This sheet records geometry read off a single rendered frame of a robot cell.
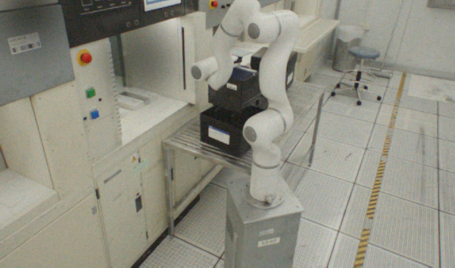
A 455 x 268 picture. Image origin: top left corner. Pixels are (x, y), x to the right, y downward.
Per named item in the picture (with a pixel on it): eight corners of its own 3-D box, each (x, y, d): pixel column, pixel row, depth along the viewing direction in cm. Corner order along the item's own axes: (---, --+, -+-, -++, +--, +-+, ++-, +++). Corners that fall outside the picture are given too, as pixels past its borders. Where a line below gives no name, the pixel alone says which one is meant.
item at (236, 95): (205, 108, 187) (205, 51, 173) (227, 96, 202) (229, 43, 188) (242, 121, 175) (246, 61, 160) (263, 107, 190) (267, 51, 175)
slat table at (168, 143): (250, 278, 204) (260, 174, 169) (168, 238, 229) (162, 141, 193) (311, 165, 307) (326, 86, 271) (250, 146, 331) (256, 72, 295)
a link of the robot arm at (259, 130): (286, 161, 147) (292, 112, 136) (257, 179, 136) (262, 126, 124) (264, 149, 155) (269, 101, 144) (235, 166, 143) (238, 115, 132)
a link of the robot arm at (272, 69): (250, 136, 142) (275, 124, 152) (273, 147, 134) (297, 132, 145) (252, 11, 121) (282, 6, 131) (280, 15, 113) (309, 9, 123)
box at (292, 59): (284, 95, 254) (288, 62, 243) (248, 87, 264) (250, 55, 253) (294, 82, 278) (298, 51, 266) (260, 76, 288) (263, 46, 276)
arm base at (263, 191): (291, 204, 150) (296, 170, 142) (250, 212, 145) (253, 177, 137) (273, 178, 166) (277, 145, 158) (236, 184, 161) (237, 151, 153)
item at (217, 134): (198, 140, 195) (198, 113, 187) (227, 122, 215) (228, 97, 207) (239, 158, 181) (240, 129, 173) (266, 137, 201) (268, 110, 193)
